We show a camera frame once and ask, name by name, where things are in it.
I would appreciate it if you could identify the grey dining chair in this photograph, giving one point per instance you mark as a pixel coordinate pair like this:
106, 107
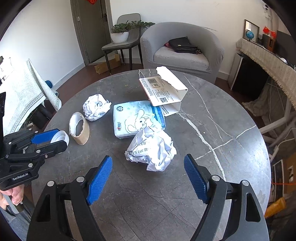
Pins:
133, 40

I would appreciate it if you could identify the black monitor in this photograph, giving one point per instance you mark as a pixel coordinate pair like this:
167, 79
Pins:
285, 47

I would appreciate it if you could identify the person's left hand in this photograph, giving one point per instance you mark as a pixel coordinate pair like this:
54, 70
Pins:
16, 194

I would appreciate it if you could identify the potted green plant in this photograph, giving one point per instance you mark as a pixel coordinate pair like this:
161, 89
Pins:
120, 32

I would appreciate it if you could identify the black cabinet under desk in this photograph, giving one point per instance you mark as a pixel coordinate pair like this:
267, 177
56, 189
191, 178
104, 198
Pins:
246, 77

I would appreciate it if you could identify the framed picture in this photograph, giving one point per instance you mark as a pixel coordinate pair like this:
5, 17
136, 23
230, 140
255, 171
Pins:
253, 27

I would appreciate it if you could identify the grey armchair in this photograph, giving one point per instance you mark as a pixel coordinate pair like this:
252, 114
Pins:
156, 51

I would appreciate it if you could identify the small white paper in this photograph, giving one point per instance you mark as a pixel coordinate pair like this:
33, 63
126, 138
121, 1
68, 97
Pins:
95, 107

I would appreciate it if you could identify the red fu door sticker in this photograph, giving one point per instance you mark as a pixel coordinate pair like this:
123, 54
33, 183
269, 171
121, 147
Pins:
92, 1

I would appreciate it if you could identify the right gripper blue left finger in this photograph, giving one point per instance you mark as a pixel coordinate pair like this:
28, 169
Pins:
98, 179

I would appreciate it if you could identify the white tape roll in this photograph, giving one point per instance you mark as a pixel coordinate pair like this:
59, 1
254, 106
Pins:
61, 137

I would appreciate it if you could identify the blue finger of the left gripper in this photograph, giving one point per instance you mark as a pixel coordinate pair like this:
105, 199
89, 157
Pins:
44, 137
50, 150

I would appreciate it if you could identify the orange bottle on floor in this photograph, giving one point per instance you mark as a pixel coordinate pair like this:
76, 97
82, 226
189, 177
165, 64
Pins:
275, 208

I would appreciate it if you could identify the brown cardboard box on floor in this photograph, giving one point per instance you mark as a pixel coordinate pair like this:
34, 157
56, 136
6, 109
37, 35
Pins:
102, 67

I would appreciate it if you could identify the blue white tissue pack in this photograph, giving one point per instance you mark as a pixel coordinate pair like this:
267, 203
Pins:
131, 117

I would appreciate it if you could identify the brown cardboard tape core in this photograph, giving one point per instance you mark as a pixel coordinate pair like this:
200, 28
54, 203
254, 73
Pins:
79, 128

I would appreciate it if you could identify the white printed carton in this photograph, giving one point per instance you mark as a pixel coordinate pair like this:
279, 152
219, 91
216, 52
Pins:
164, 90

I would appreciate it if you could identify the white patterned tablecloth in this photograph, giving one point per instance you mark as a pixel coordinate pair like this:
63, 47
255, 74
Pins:
25, 90

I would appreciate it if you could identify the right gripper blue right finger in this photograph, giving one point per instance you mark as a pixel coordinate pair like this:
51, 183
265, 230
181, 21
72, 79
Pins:
197, 178

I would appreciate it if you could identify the small blue globe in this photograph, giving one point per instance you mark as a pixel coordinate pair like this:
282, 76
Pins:
249, 35

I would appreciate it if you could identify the round grey marble table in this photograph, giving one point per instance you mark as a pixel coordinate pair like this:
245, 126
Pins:
148, 195

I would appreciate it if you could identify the large white paper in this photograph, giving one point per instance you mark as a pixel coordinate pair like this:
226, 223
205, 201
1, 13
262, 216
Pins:
151, 146

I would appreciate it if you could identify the grey door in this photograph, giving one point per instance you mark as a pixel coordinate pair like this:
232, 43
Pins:
92, 27

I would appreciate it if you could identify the black handbag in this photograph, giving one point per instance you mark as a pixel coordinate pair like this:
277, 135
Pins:
183, 45

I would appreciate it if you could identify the beige fringed desk cloth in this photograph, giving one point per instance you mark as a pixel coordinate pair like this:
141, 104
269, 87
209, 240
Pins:
283, 74

